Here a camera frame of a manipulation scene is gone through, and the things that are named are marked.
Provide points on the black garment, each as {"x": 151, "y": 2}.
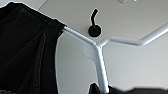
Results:
{"x": 23, "y": 50}

